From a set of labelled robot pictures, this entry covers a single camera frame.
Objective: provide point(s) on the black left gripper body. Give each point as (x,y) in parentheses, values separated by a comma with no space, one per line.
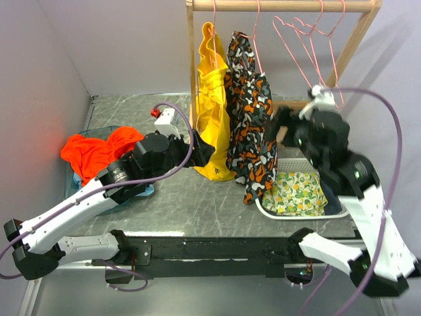
(177,152)

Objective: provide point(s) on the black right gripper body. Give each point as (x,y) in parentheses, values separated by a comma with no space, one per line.
(310,151)

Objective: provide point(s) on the orange camouflage shorts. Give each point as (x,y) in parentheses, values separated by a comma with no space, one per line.
(252,159)

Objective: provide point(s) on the pink wire hanger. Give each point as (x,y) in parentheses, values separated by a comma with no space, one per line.
(301,61)
(332,59)
(253,38)

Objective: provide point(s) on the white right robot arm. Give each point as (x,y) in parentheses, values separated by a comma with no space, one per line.
(383,267)

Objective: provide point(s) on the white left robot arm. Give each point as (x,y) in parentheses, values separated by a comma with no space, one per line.
(42,244)

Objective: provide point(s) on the yellow shorts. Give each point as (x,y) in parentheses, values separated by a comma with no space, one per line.
(217,132)

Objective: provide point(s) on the bright orange shorts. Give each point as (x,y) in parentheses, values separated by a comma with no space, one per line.
(89,156)

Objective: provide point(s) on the pink hanger holding yellow shorts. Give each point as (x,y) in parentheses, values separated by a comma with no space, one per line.
(208,78)

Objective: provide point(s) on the light blue cloth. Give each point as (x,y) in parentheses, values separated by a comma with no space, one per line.
(148,191)

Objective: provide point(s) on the white plastic basket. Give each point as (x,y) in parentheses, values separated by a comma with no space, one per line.
(297,165)

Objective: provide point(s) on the lemon print cloth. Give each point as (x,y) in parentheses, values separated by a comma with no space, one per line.
(295,194)

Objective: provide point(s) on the dark navy cloth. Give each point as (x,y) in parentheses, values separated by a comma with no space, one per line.
(333,206)

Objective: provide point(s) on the wooden clothes rack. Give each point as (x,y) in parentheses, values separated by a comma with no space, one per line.
(367,9)

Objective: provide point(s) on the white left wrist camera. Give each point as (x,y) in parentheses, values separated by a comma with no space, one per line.
(167,121)

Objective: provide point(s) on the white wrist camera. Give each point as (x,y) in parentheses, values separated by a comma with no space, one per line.
(167,121)
(320,98)

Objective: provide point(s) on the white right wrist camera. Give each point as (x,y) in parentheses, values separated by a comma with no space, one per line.
(320,98)

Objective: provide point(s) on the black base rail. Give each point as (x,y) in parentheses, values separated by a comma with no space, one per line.
(170,256)

